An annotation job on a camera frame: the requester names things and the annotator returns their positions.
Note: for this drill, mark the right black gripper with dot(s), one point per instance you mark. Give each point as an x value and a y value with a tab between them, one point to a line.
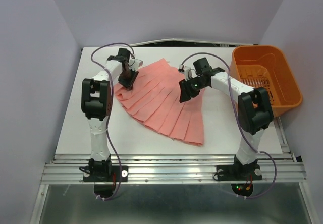
186	93

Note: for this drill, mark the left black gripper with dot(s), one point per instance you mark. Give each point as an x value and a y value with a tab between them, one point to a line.
128	83

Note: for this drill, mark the pink pleated skirt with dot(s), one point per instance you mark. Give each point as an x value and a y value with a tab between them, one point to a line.
154	102

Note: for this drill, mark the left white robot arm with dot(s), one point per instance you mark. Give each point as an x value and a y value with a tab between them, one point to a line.
97	101

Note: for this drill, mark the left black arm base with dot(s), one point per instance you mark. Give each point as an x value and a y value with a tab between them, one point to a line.
106	177

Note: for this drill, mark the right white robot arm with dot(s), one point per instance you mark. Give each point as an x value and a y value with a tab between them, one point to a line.
251	106

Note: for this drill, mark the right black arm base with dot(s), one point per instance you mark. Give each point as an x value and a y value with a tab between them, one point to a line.
242	176

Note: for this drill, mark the orange plastic basket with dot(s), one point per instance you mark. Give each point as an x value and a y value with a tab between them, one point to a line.
266	66

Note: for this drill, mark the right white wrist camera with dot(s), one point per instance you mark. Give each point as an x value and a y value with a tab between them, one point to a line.
186	71

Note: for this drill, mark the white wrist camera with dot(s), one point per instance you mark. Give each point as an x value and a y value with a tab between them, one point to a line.
134	64
186	71

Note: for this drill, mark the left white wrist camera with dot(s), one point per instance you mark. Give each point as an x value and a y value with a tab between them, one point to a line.
134	64

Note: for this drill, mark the aluminium rail frame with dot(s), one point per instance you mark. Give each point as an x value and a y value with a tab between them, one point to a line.
176	189

